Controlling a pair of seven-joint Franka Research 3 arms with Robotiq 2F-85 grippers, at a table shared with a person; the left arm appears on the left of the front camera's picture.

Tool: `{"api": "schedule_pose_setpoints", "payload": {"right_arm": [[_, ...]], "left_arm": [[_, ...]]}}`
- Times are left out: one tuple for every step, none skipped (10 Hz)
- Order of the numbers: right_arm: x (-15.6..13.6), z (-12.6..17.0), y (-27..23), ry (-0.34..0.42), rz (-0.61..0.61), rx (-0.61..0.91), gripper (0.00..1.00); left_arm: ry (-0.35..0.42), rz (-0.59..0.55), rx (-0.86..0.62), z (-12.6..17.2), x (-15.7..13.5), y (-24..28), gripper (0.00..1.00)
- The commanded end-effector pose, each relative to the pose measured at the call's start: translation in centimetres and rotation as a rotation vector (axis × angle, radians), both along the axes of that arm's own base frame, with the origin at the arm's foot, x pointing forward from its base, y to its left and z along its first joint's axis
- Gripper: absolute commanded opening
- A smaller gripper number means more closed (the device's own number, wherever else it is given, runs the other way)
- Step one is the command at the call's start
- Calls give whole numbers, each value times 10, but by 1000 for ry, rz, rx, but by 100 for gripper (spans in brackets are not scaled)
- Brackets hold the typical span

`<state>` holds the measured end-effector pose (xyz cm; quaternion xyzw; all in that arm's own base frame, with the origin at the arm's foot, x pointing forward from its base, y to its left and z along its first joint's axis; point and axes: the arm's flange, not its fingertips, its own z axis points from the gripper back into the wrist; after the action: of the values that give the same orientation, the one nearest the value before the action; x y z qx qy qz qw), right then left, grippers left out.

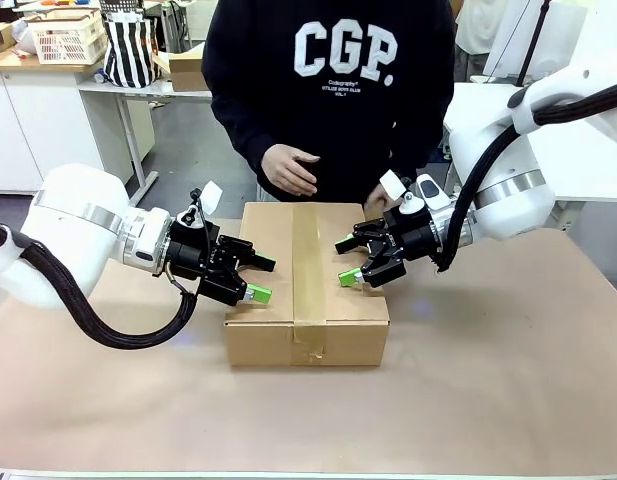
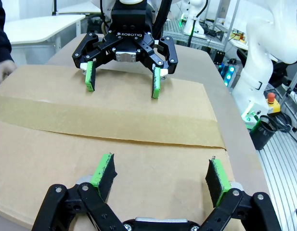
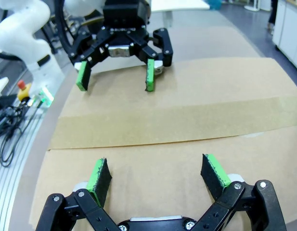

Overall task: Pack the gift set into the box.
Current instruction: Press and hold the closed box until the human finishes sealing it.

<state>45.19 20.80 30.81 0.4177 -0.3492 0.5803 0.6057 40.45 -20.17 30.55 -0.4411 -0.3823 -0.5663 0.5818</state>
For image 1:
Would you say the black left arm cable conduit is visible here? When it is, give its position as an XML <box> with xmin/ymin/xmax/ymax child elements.
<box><xmin>0</xmin><ymin>219</ymin><xmax>199</xmax><ymax>351</ymax></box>

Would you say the wooden top white cabinet desk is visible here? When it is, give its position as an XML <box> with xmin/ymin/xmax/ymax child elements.
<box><xmin>0</xmin><ymin>47</ymin><xmax>157</xmax><ymax>194</ymax></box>

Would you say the white plastic crate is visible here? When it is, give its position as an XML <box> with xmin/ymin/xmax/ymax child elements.
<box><xmin>27</xmin><ymin>7</ymin><xmax>109</xmax><ymax>66</ymax></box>

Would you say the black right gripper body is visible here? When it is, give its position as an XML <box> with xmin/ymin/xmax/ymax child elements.
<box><xmin>367</xmin><ymin>204</ymin><xmax>443</xmax><ymax>261</ymax></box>

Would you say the person's right hand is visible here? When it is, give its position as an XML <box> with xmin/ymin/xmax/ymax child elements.
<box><xmin>261</xmin><ymin>143</ymin><xmax>322</xmax><ymax>197</ymax></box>

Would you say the person's left hand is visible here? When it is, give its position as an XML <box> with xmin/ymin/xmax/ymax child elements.
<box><xmin>363</xmin><ymin>183</ymin><xmax>392</xmax><ymax>216</ymax></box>

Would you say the person's left forearm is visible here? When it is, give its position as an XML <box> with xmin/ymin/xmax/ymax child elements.
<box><xmin>382</xmin><ymin>99</ymin><xmax>457</xmax><ymax>191</ymax></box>

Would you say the white board panel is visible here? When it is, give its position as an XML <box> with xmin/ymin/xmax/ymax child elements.
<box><xmin>485</xmin><ymin>0</ymin><xmax>587</xmax><ymax>81</ymax></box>

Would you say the brown cardboard shipping box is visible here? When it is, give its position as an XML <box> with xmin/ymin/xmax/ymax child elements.
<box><xmin>223</xmin><ymin>201</ymin><xmax>392</xmax><ymax>369</ymax></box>

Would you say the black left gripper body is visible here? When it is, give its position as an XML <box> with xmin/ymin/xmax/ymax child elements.
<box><xmin>163</xmin><ymin>222</ymin><xmax>254</xmax><ymax>281</ymax></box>

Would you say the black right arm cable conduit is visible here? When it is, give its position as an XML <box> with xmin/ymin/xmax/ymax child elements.
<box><xmin>434</xmin><ymin>78</ymin><xmax>617</xmax><ymax>274</ymax></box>

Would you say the person in black CGP sweatshirt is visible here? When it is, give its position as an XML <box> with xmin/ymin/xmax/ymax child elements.
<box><xmin>201</xmin><ymin>0</ymin><xmax>457</xmax><ymax>204</ymax></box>

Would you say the white table with metal legs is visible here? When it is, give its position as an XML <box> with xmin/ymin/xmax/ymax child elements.
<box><xmin>77</xmin><ymin>74</ymin><xmax>214</xmax><ymax>201</ymax></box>

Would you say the small brown cardboard box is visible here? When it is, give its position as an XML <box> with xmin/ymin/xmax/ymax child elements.
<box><xmin>167</xmin><ymin>47</ymin><xmax>212</xmax><ymax>93</ymax></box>

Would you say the black white striped bag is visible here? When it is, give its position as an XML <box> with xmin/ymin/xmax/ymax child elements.
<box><xmin>100</xmin><ymin>0</ymin><xmax>162</xmax><ymax>90</ymax></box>

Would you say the bystander in white shirt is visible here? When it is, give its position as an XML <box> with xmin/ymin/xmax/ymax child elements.
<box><xmin>455</xmin><ymin>0</ymin><xmax>499</xmax><ymax>84</ymax></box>

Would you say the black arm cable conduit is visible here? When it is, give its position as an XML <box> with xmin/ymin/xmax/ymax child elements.
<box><xmin>434</xmin><ymin>78</ymin><xmax>617</xmax><ymax>274</ymax></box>
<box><xmin>0</xmin><ymin>219</ymin><xmax>199</xmax><ymax>351</ymax></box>

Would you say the person's right forearm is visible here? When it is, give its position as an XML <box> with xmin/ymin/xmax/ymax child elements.
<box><xmin>210</xmin><ymin>89</ymin><xmax>289</xmax><ymax>186</ymax></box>

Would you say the brown packing tape strip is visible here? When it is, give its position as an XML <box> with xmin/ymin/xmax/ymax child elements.
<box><xmin>290</xmin><ymin>202</ymin><xmax>330</xmax><ymax>366</ymax></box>

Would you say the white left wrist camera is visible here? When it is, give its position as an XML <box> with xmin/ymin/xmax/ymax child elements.
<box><xmin>176</xmin><ymin>180</ymin><xmax>224</xmax><ymax>229</ymax></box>

